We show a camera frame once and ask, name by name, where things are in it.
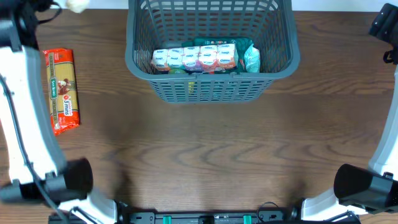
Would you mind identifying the red spaghetti packet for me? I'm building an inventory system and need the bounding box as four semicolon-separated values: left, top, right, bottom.
44;48;80;135

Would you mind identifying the beige pouch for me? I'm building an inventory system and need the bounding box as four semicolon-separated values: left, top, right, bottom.
65;0;90;13

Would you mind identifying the light blue tissue pack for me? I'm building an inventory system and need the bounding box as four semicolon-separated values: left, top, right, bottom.
244;44;261;73

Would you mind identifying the green coffee bag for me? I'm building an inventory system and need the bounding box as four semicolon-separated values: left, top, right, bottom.
182;37;254;73

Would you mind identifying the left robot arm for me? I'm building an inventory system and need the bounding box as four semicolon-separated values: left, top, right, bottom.
1;1;118;223

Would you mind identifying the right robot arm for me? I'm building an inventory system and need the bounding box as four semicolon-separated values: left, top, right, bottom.
286;93;397;223

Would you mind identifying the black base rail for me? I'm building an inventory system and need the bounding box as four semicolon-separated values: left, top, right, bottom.
48;210;361;224

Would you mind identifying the green lid jar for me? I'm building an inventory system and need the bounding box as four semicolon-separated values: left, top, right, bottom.
168;68;187;75

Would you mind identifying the grey plastic basket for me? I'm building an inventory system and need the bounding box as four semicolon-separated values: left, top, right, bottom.
125;0;300;103

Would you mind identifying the multipack of small cartons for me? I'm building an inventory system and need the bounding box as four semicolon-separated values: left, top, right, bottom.
151;44;239;73

